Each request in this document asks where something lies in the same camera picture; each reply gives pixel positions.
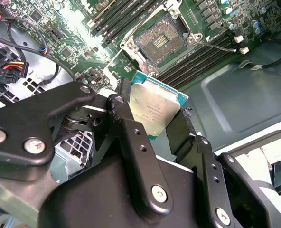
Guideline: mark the metal socket locking lever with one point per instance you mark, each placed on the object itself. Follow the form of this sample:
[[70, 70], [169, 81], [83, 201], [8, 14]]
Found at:
[[216, 46]]

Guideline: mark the silver Intel CPU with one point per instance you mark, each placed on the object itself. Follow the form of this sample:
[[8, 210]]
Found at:
[[154, 107]]

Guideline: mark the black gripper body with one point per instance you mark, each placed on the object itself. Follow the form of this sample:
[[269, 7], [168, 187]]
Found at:
[[95, 202]]

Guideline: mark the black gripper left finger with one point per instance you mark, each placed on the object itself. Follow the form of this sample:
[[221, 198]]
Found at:
[[128, 140]]

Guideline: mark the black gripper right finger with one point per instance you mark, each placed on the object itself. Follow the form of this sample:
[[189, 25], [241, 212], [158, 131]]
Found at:
[[211, 180]]

